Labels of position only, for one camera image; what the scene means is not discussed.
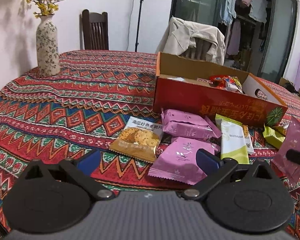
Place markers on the hanging lilac dress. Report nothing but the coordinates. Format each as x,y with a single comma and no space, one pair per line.
233,37

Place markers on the hanging white garment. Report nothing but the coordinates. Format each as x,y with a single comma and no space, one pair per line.
258,5

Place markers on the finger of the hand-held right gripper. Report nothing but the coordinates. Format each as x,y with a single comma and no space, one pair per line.
298,160

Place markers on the yellow-green snack packet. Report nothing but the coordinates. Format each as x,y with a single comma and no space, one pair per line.
273,136

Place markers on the hanging blue shirt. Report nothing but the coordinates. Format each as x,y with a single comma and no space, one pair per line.
227,2

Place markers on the white and green snack packet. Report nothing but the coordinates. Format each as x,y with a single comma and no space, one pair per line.
233,140

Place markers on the wooden chair under jacket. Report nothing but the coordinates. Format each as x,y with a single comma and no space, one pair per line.
200,48

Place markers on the floral ceramic vase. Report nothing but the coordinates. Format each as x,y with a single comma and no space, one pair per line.
48,47

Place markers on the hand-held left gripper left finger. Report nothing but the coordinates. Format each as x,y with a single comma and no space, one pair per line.
89,161

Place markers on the beige jacket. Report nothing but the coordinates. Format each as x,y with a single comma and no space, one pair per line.
180,36

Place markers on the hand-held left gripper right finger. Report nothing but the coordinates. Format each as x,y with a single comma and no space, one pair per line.
207,161

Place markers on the pink snack packet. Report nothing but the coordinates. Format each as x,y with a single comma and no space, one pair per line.
177,160
287,140
187,123

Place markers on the dark framed glass door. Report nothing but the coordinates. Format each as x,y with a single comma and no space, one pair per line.
197,0

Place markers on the orange cardboard box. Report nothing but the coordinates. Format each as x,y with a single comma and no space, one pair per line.
190,97

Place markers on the dark wooden chair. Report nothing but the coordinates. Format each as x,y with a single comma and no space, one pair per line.
95,32

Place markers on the white and orange snack packet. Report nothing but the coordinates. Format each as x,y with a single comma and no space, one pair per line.
248,140

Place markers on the studio light stand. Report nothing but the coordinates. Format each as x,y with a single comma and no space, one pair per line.
139,17

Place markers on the red and silver snack packet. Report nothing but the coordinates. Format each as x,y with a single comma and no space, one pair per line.
226,82

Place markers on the yellow cracker packet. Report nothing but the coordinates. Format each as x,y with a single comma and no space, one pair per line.
137,140

